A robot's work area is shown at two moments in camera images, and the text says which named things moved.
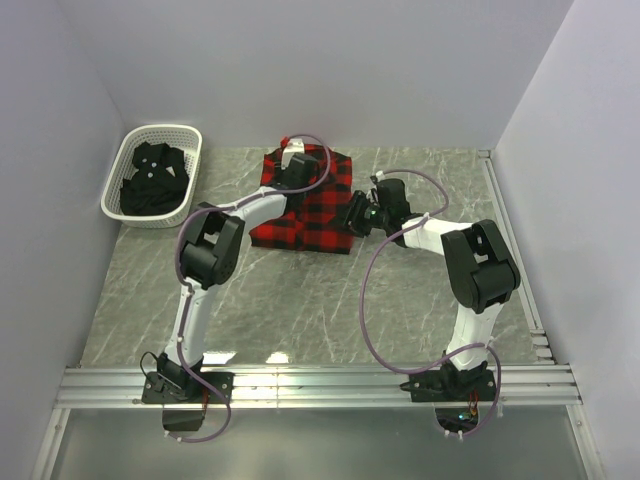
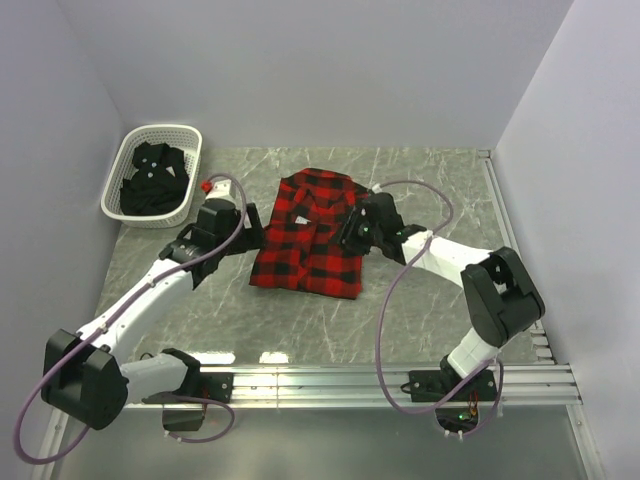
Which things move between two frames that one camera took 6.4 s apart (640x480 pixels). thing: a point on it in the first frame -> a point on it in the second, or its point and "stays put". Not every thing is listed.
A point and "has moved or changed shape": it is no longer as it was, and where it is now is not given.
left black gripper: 280,173 -> 252,238
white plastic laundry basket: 187,138 stays put
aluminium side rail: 526,285 stays put
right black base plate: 450,384 stays put
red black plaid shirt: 312,217 has moved or changed shape
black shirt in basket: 160,184 stays put
